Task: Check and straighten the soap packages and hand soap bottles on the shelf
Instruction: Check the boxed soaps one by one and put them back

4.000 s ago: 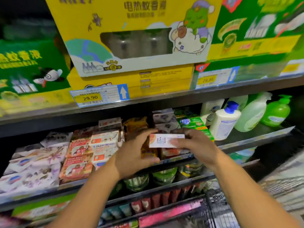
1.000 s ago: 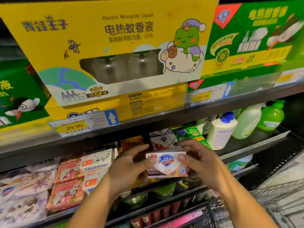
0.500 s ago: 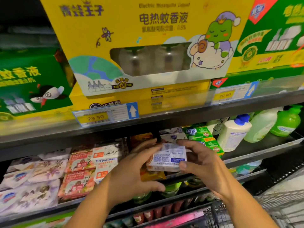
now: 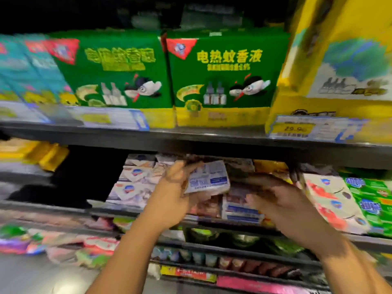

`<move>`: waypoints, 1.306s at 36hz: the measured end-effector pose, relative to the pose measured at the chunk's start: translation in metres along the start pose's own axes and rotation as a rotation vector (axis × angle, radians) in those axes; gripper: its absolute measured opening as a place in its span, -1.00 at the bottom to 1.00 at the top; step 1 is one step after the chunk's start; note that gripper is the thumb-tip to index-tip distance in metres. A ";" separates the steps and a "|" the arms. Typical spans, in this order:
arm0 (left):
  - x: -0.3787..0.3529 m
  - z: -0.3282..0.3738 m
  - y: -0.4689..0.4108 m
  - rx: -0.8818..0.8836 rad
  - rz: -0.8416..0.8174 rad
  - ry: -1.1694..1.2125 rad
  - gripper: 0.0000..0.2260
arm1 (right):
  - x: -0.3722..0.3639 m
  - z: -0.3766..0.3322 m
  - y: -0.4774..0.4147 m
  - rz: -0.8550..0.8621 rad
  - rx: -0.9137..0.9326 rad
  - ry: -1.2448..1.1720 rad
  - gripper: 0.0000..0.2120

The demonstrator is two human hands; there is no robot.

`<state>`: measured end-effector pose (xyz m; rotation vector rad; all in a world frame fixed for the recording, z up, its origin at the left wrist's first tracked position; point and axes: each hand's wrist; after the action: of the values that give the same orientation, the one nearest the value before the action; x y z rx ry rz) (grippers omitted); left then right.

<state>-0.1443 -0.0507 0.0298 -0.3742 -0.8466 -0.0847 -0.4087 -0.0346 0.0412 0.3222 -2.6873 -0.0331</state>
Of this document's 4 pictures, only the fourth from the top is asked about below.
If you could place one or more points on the person's right hand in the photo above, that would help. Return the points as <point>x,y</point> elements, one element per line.
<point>291,211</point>

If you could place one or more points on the person's left hand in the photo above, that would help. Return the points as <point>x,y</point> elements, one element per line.
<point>166,202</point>

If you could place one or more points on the stack of white purple soap boxes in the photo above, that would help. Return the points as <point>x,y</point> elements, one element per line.
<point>331,202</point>

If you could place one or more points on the stack of pink soap boxes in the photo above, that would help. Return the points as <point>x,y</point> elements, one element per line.
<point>208,208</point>

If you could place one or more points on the stack of floral soap boxes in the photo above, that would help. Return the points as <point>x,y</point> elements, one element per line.
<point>165,159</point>

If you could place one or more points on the stack of white orange soap boxes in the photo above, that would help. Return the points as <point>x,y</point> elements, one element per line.
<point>242,211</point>

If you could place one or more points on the stack of yellow soap boxes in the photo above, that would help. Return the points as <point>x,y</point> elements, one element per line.
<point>269,167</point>

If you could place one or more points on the stack of green soap boxes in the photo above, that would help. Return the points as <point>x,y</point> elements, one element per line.
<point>370,202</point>

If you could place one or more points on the stack of yellow soap cartons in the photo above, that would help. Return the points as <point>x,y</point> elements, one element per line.
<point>30,153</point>

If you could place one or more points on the person's left forearm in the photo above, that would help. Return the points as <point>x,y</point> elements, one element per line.
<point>132,260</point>

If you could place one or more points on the person's right forearm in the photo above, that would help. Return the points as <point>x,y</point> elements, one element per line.
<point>361,272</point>

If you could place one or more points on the green white carton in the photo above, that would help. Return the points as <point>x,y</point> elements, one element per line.
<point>124,223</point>
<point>173,234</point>

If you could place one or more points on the row of blue white tubes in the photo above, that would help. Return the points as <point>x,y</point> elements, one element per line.
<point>184,257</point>

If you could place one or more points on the row of red tubes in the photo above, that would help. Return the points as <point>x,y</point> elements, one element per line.
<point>257,267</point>

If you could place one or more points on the yellow red flat pack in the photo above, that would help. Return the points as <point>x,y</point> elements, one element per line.
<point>188,273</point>

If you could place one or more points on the pink flat pack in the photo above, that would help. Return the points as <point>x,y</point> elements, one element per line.
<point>269,286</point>

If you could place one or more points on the red white packet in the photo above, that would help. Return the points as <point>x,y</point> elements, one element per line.
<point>98,245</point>

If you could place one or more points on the white blue price tag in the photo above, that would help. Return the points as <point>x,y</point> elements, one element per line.
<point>315,129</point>
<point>21,112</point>
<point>107,118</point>

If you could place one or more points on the row of pink orange packets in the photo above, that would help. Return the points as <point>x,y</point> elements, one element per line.
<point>55,220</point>

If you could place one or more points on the flat yellow box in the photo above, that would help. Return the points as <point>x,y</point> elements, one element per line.
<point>367,110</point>

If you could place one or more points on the pile of colourful packets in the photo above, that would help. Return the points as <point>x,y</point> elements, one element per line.
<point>30,242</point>

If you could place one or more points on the green box mosquito print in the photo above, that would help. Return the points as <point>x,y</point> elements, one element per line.
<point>110,70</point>
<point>226,64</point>

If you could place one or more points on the teal box yellow cartoon print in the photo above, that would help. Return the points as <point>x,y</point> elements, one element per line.
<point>52,76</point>

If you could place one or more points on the row of dark green packs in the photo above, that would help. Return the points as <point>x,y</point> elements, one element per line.
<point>202,18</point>

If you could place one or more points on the large yellow box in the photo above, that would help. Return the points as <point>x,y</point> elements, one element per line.
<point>355,33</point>

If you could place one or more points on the teal box pink flower print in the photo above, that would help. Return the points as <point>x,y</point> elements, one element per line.
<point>18,70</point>

